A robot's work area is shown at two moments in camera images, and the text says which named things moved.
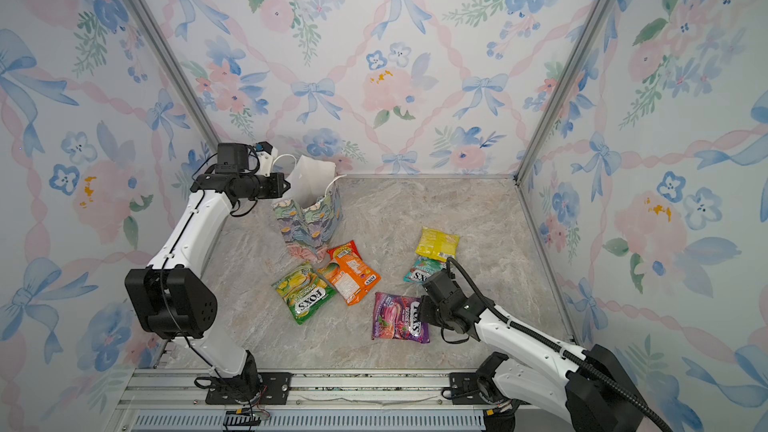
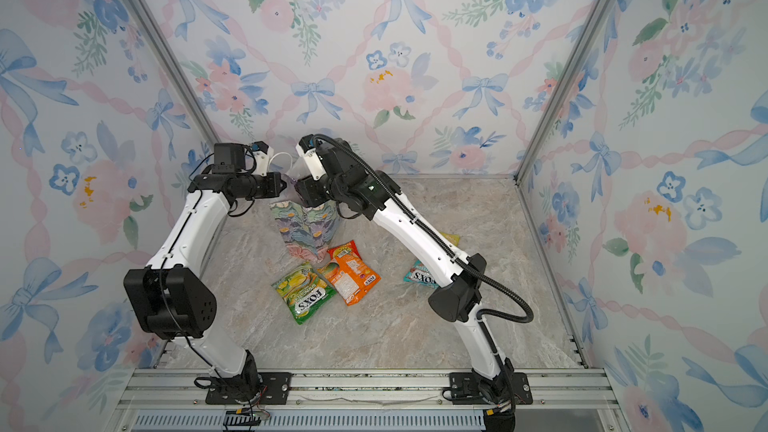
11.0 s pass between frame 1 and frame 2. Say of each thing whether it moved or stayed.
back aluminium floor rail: stayed
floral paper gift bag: stayed
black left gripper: stayed
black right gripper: moved
